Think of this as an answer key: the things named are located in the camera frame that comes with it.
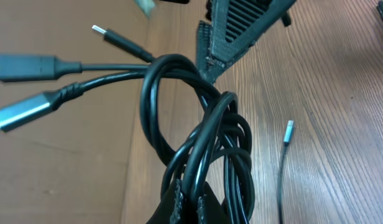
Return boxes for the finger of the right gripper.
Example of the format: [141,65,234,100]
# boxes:
[196,21,211,75]
[206,0,295,83]

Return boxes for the black USB cable bundle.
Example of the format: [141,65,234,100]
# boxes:
[0,24,295,224]

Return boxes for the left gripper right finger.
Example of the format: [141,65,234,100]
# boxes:
[196,182,229,224]

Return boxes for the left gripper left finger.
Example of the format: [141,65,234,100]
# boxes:
[147,179,183,224]

